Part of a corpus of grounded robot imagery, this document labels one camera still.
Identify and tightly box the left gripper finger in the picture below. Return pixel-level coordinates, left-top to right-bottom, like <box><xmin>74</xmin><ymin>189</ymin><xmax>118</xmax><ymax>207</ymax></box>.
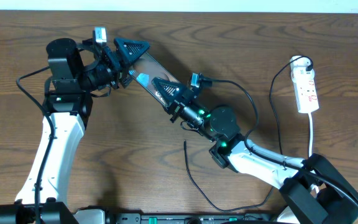
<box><xmin>114</xmin><ymin>38</ymin><xmax>150</xmax><ymax>66</ymax></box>
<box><xmin>119</xmin><ymin>74</ymin><xmax>133</xmax><ymax>88</ymax></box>

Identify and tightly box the bronze Galaxy smartphone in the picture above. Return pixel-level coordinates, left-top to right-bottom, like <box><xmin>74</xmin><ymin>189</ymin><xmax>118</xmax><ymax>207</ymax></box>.
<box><xmin>129</xmin><ymin>53</ymin><xmax>179</xmax><ymax>106</ymax></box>

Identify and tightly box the black charger cable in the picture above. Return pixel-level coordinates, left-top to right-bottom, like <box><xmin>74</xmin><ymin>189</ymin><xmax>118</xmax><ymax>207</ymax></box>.
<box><xmin>183</xmin><ymin>55</ymin><xmax>314</xmax><ymax>213</ymax></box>

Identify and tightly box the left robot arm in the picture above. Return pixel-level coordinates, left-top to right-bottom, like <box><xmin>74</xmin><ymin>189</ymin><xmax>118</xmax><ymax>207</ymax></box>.
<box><xmin>0</xmin><ymin>38</ymin><xmax>150</xmax><ymax>223</ymax></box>

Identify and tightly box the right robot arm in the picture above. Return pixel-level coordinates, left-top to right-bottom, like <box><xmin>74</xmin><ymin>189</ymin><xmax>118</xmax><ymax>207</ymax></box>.
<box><xmin>151</xmin><ymin>78</ymin><xmax>358</xmax><ymax>223</ymax></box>

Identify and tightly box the white power strip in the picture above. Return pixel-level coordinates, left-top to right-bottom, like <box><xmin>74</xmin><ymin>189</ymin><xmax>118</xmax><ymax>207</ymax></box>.
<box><xmin>290</xmin><ymin>55</ymin><xmax>319</xmax><ymax>114</ymax></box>

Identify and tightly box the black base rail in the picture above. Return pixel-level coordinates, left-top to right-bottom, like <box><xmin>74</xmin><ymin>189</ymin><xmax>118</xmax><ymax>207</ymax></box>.
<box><xmin>115</xmin><ymin>213</ymin><xmax>275</xmax><ymax>224</ymax></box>

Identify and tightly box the white power strip cord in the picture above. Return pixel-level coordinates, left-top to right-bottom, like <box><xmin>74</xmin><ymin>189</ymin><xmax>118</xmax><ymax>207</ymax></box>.
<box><xmin>308</xmin><ymin>112</ymin><xmax>320</xmax><ymax>195</ymax></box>

